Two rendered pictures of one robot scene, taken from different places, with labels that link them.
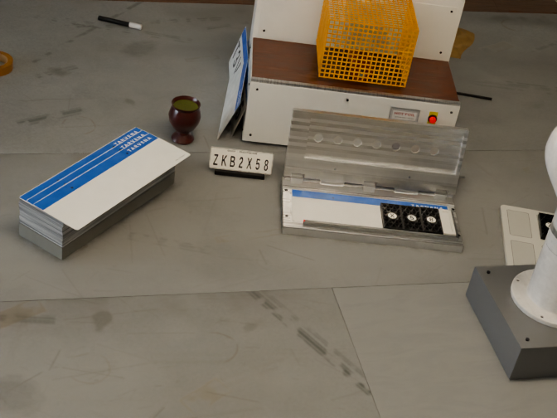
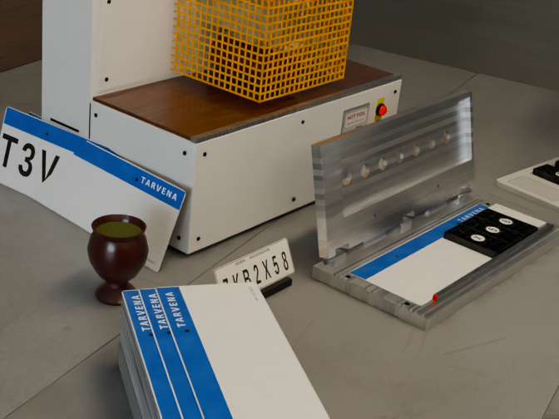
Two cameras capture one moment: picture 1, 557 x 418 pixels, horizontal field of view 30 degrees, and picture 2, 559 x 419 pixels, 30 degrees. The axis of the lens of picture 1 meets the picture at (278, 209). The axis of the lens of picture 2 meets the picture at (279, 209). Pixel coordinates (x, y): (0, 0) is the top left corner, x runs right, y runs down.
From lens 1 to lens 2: 1.81 m
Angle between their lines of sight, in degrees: 42
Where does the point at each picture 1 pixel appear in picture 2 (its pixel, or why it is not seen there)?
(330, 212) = (427, 273)
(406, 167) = (428, 174)
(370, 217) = (461, 254)
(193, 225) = (339, 390)
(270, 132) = (221, 220)
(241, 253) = (445, 383)
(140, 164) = (233, 333)
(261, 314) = not seen: outside the picture
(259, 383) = not seen: outside the picture
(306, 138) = (340, 185)
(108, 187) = (267, 392)
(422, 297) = not seen: outside the picture
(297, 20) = (146, 45)
